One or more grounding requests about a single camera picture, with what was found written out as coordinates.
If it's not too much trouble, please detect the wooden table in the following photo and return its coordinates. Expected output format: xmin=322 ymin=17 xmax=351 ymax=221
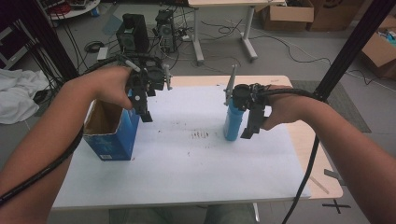
xmin=51 ymin=75 xmax=344 ymax=210

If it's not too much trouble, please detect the white-legged desk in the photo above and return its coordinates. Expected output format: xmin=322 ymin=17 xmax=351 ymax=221
xmin=187 ymin=0 xmax=287 ymax=65

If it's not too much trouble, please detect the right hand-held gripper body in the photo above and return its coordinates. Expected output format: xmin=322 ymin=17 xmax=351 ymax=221
xmin=223 ymin=63 xmax=273 ymax=122

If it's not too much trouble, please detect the blue bottle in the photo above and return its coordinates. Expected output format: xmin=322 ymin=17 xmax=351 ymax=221
xmin=222 ymin=99 xmax=248 ymax=142

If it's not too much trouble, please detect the person's left hand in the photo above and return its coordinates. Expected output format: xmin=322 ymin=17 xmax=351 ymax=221
xmin=88 ymin=65 xmax=138 ymax=110

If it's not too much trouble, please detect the black computer tower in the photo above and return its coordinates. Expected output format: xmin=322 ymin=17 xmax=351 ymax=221
xmin=116 ymin=13 xmax=150 ymax=54

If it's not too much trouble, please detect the blue cardboard box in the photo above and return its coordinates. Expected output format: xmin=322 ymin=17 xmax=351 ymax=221
xmin=82 ymin=90 xmax=141 ymax=161

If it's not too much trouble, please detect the round white table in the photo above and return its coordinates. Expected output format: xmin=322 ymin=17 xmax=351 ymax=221
xmin=40 ymin=0 xmax=102 ymax=21

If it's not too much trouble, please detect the black metal stand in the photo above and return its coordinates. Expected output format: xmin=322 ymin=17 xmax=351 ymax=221
xmin=12 ymin=0 xmax=80 ymax=82
xmin=313 ymin=0 xmax=396 ymax=103

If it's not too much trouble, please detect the white cloth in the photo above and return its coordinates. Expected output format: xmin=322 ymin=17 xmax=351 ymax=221
xmin=0 ymin=68 xmax=50 ymax=125

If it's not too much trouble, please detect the person's right hand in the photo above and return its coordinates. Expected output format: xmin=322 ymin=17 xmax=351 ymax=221
xmin=261 ymin=85 xmax=312 ymax=132

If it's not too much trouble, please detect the small white box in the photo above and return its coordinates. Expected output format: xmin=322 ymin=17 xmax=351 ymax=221
xmin=96 ymin=47 xmax=109 ymax=62

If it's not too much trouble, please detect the open-sided computer tower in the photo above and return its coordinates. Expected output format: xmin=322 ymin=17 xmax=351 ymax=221
xmin=154 ymin=8 xmax=177 ymax=54

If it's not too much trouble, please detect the coiled black cable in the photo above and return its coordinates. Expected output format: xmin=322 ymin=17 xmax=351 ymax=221
xmin=84 ymin=40 xmax=106 ymax=54

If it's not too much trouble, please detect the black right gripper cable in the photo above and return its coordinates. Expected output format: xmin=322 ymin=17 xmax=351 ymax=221
xmin=264 ymin=87 xmax=328 ymax=224

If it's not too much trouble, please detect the open brown cardboard box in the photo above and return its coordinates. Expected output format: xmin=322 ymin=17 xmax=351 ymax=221
xmin=360 ymin=15 xmax=396 ymax=79

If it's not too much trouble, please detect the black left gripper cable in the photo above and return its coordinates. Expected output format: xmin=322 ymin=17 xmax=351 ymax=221
xmin=0 ymin=54 xmax=163 ymax=206

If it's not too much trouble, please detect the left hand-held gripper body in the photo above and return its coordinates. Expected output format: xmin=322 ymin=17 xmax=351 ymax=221
xmin=125 ymin=60 xmax=174 ymax=116

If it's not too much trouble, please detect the black floor cable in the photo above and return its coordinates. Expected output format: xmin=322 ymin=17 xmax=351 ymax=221
xmin=200 ymin=18 xmax=396 ymax=87

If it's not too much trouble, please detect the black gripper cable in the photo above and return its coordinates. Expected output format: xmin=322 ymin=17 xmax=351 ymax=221
xmin=264 ymin=87 xmax=328 ymax=224
xmin=0 ymin=54 xmax=163 ymax=206

